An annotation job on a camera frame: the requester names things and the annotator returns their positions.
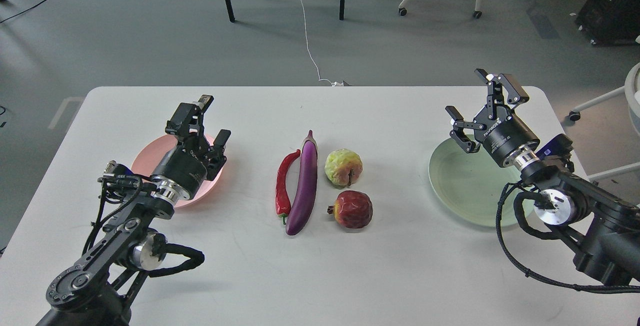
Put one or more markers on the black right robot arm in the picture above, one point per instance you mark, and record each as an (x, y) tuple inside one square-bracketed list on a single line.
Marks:
[(552, 202)]

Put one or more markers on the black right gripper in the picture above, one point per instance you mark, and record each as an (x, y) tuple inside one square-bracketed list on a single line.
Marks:
[(497, 128)]

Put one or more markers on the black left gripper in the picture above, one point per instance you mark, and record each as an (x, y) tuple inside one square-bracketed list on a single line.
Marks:
[(188, 170)]

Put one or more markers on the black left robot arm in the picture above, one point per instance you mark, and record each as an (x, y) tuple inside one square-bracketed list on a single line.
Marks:
[(122, 249)]

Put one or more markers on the black equipment case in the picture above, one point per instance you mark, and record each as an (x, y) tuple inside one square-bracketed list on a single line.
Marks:
[(610, 22)]

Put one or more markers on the purple eggplant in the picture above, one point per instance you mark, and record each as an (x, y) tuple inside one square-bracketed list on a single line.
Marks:
[(306, 191)]

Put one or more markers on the light green plate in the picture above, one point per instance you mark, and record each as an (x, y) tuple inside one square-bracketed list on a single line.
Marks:
[(469, 184)]

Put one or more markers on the red pomegranate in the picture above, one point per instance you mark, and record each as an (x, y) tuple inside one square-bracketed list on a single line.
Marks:
[(352, 209)]

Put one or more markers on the red chili pepper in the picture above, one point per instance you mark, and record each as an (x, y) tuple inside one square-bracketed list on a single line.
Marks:
[(282, 203)]

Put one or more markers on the green yellow apple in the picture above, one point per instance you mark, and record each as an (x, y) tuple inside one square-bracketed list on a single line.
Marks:
[(343, 167)]

